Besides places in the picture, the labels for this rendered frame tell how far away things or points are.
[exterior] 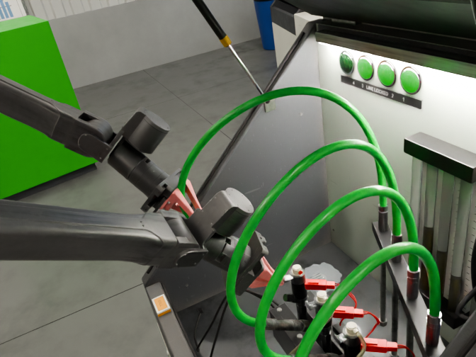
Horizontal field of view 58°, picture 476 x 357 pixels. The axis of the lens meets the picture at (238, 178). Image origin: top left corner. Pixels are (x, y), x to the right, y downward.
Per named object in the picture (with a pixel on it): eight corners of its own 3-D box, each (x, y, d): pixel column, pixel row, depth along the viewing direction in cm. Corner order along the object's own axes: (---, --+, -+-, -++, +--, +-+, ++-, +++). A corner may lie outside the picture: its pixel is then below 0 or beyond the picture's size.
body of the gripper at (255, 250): (271, 254, 73) (237, 235, 70) (234, 297, 75) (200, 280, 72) (262, 233, 78) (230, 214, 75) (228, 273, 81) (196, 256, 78)
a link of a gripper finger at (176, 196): (216, 202, 83) (179, 171, 83) (204, 218, 77) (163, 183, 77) (197, 225, 86) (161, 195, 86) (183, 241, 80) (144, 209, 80)
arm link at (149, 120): (86, 131, 84) (74, 145, 76) (119, 84, 81) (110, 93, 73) (138, 166, 87) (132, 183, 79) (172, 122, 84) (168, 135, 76)
